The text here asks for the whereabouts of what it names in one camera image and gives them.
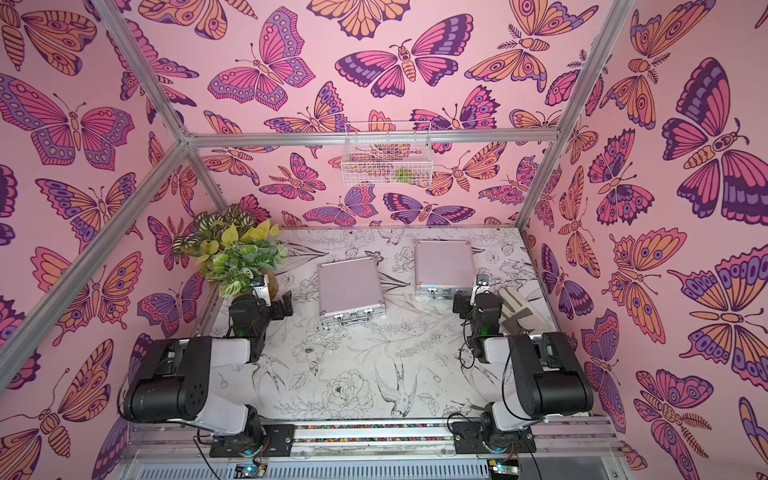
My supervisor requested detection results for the aluminium poker case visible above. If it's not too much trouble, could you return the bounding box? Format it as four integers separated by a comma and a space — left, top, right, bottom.
414, 240, 476, 300
317, 257, 386, 327

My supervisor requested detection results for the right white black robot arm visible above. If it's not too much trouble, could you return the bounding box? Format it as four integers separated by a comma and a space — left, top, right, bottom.
446, 289, 594, 454

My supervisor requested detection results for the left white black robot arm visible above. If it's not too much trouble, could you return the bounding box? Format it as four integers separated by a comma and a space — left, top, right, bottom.
118, 291, 294, 458

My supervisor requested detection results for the green potted plant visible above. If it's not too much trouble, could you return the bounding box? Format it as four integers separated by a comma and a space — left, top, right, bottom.
172, 204, 289, 298

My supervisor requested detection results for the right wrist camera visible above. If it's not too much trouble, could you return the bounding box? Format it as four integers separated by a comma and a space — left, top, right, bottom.
470, 273, 490, 305

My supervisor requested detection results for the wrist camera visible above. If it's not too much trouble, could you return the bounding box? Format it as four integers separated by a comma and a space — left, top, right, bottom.
470, 273, 490, 305
250, 273, 271, 306

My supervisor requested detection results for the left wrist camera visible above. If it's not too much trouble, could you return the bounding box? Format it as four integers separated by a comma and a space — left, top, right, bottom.
250, 273, 271, 306

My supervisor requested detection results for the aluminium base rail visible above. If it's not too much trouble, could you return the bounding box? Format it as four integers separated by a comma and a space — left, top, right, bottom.
114, 415, 634, 479

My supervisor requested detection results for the white wire basket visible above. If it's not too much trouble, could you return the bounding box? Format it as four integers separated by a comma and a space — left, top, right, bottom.
338, 120, 434, 188

